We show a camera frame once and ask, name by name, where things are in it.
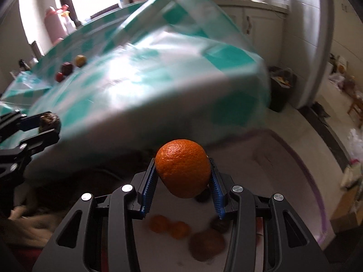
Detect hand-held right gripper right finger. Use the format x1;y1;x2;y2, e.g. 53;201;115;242
208;157;331;272

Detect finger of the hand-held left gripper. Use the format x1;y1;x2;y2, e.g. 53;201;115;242
0;129;61;176
0;110;42;141

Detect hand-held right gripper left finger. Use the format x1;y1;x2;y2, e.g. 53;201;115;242
31;160;158;272

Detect large orange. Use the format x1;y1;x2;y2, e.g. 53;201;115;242
155;139;212;199

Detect white plastic basin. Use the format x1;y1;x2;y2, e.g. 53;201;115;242
133;129;329;272

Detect pink thermos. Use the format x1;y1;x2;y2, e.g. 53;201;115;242
45;6;67;44

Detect clear spray bottle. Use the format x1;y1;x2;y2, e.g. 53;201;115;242
64;11;77;34

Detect black trash bin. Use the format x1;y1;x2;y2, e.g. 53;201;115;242
268;66;298;112

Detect cardboard box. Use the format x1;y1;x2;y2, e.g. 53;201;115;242
330;184;363;233

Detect white plastic bag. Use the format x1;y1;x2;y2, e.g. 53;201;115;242
347;127;363;162

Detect wooden stool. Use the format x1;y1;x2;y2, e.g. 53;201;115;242
347;91;363;122

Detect white cabinet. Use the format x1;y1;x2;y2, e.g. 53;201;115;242
210;0;290;66

